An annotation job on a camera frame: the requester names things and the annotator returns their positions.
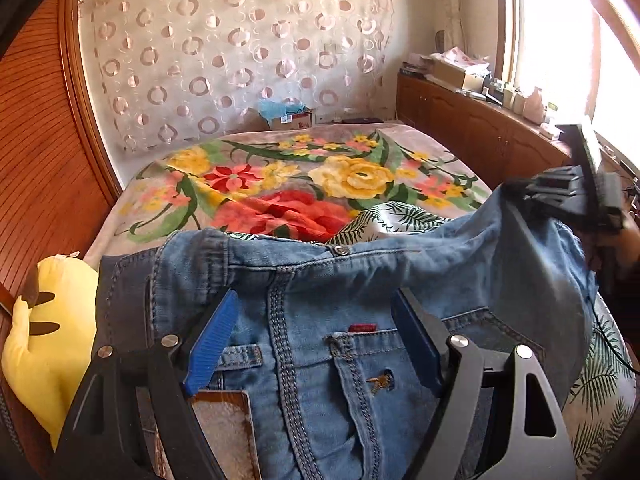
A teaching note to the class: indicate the yellow plush toy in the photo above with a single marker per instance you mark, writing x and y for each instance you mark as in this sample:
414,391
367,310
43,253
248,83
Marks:
45,355

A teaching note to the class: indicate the group of small bottles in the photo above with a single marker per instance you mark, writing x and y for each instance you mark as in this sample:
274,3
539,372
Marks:
522,100

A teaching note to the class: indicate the palm leaf print bedsheet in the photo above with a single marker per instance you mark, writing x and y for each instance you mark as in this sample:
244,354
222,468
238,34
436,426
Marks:
400,220

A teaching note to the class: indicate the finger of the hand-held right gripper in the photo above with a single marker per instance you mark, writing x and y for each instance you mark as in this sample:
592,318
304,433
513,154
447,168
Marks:
542,192

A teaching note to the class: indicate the blue denim pants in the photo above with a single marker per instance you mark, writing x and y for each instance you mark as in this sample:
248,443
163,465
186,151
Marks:
310,300

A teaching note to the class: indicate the cardboard box with blue cloth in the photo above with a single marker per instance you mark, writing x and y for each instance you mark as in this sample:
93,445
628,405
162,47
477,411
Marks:
287,115

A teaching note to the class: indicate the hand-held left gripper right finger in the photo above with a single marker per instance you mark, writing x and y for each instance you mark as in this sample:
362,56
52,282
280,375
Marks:
415,345

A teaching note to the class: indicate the floral plush blanket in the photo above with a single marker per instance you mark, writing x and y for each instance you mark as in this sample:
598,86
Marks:
280,185

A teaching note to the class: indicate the white lace window curtain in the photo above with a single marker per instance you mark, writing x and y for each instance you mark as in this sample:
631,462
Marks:
457,5

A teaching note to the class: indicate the circle pattern sheer curtain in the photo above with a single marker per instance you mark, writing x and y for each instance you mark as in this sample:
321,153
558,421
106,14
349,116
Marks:
240,50

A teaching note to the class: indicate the wooden slatted wardrobe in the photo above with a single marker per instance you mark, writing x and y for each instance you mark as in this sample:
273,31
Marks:
45,160

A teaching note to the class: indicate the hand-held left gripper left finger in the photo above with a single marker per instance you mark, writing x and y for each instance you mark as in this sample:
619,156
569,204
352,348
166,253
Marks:
214,342

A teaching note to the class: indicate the cardboard box with papers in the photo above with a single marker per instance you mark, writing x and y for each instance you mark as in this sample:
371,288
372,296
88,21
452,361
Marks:
457,72

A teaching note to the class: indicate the long wooden cabinet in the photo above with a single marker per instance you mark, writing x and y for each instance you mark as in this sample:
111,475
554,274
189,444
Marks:
465,120

